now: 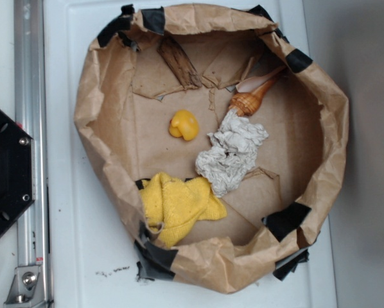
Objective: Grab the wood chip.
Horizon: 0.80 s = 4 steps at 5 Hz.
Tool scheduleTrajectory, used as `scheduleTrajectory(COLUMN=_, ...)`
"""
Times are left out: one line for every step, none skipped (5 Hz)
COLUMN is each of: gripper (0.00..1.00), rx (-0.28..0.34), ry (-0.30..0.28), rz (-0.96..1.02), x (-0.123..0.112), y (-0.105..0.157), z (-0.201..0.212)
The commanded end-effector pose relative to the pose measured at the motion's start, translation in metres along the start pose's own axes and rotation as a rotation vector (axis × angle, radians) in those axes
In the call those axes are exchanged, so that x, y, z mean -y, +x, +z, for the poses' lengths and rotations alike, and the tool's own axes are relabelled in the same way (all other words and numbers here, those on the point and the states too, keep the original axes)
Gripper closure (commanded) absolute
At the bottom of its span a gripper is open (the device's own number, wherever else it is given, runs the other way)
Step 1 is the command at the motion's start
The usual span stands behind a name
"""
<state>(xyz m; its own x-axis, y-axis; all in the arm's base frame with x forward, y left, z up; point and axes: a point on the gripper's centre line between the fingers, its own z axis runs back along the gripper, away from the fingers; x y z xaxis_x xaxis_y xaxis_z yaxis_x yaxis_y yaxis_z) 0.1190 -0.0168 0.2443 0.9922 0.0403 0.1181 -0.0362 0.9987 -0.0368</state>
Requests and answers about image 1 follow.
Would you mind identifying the dark brown wood chip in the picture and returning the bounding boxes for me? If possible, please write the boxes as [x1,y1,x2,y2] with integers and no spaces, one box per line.
[157,36,202,89]

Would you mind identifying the yellow rubber duck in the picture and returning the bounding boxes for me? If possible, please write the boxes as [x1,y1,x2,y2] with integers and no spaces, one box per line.
[168,110,200,141]

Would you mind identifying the crumpled white paper towel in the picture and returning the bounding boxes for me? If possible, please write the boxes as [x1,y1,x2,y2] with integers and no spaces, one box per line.
[195,109,269,198]

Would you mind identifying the yellow microfibre cloth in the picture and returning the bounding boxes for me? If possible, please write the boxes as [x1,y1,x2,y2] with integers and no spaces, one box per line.
[137,172,227,248]

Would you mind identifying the brown paper bag bin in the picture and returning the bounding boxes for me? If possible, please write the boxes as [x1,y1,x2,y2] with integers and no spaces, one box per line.
[74,4,349,294]

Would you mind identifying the white tray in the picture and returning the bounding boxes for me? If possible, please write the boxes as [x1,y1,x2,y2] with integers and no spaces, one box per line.
[44,1,337,307]

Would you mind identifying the black octagonal mount plate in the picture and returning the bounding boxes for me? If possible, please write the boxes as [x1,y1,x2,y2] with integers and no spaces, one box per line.
[0,109,34,238]

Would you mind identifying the aluminium extrusion rail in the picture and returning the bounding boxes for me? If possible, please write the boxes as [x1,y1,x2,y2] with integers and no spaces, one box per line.
[13,1,53,307]

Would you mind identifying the metal corner bracket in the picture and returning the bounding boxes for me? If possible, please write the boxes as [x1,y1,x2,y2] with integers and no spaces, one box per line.
[3,265,45,307]

